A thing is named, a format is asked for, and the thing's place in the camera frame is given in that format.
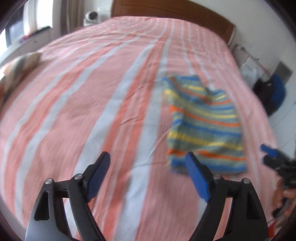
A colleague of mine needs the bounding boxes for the striped knitted sweater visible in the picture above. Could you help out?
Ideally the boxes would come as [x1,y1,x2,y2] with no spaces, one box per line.
[163,75,247,174]

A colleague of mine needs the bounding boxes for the dark hanging clothes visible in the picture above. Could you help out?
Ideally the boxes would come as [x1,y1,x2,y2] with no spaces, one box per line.
[252,78,278,116]

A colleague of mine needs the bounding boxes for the person's right hand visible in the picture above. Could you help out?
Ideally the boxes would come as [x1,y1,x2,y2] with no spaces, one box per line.
[272,178,295,216]

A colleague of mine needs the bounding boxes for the blue hanging garment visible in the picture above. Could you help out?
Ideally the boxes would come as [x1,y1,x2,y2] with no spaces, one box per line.
[270,74,286,109]

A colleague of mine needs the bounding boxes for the pink striped bed sheet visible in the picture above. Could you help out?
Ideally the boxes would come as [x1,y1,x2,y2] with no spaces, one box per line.
[1,16,277,240]

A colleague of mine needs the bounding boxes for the striped pillow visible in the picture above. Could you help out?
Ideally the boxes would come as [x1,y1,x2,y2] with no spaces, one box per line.
[1,52,42,99]

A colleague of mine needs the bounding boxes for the wooden headboard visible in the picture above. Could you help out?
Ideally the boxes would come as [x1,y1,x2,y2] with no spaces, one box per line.
[111,0,236,45]

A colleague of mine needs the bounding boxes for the white window cabinet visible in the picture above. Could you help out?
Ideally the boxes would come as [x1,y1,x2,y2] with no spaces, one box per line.
[1,26,61,66]

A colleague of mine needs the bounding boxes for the white round fan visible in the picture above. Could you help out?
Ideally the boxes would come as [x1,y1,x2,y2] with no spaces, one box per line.
[83,11,100,27]

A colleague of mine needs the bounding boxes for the brown curtain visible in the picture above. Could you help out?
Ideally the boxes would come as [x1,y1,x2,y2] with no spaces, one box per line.
[60,0,84,36]

